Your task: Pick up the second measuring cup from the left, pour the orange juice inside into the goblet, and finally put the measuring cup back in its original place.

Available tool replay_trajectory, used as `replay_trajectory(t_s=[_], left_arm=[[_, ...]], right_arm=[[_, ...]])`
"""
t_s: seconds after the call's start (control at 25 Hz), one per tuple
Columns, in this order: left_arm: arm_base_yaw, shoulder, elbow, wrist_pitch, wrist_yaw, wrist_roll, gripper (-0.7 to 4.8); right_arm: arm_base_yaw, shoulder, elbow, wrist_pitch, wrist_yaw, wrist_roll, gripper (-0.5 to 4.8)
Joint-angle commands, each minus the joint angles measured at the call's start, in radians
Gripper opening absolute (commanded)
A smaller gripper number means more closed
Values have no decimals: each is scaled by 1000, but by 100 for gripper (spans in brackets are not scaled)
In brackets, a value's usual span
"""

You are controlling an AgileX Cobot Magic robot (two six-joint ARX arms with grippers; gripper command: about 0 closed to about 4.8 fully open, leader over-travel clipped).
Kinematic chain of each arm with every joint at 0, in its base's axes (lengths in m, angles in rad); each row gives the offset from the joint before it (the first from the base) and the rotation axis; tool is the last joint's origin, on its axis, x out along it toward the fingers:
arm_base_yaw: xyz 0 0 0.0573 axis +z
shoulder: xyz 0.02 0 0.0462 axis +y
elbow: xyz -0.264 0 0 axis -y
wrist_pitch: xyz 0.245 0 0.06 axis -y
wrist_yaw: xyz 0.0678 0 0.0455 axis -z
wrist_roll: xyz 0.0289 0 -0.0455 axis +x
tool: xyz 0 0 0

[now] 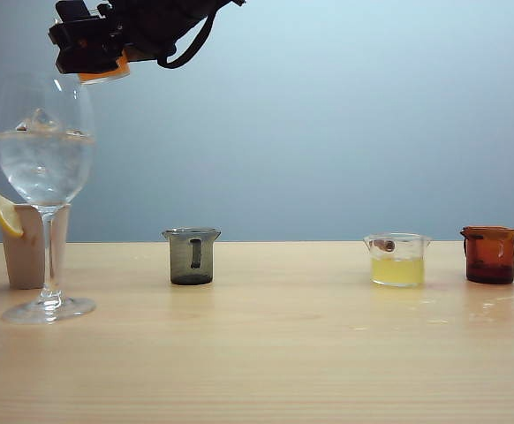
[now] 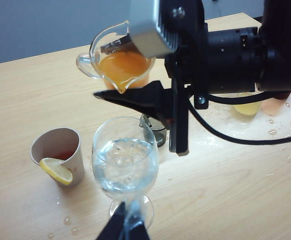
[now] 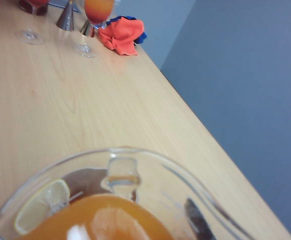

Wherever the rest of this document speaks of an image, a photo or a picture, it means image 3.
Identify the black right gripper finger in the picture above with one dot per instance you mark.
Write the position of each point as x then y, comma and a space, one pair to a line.
198, 225

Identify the yellow lemon slice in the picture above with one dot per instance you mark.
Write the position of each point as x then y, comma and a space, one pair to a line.
35, 212

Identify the stemmed glass with red drink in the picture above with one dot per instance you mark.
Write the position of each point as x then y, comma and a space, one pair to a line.
30, 36
98, 12

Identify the metal cone jigger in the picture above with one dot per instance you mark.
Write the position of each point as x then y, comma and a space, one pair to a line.
66, 21
87, 30

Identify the clear glass measuring cup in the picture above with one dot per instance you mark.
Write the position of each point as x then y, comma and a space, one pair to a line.
110, 220

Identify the blue cloth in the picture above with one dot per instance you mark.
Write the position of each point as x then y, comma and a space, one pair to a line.
141, 37

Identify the orange cloth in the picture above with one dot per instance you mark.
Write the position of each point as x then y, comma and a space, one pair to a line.
121, 35

